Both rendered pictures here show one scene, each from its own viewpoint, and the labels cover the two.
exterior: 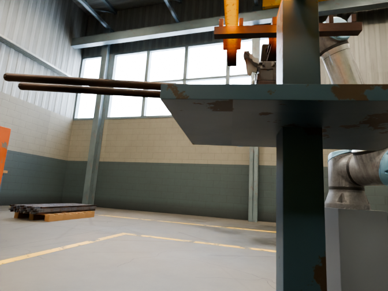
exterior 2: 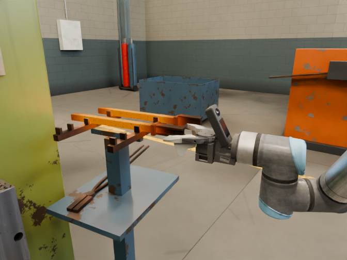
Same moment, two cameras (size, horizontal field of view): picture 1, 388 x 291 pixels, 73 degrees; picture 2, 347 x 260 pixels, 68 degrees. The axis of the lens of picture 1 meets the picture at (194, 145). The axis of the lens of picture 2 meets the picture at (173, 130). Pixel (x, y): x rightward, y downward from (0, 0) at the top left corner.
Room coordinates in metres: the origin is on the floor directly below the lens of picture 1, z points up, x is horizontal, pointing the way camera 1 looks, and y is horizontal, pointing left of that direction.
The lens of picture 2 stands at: (0.87, -0.91, 1.27)
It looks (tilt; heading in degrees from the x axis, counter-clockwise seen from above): 18 degrees down; 108
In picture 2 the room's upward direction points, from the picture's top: straight up
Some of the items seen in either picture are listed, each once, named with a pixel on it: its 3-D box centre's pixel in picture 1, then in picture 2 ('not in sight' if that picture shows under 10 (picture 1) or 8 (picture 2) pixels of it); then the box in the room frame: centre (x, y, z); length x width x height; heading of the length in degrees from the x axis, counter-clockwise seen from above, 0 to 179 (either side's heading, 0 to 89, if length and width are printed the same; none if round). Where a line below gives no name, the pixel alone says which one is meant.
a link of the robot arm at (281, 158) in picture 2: not in sight; (280, 154); (0.95, -0.24, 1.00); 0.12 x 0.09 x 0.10; 172
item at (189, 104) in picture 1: (297, 126); (120, 192); (0.43, -0.17, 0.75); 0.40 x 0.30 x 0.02; 82
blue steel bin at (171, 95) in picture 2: not in sight; (179, 99); (-0.43, 3.53, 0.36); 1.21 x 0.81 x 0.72; 168
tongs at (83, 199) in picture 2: (226, 94); (117, 169); (0.35, -0.04, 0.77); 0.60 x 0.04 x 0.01; 90
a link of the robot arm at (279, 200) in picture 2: not in sight; (281, 192); (0.97, -0.24, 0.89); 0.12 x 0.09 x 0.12; 15
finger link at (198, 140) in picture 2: not in sight; (196, 138); (0.73, -0.25, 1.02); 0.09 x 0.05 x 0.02; 28
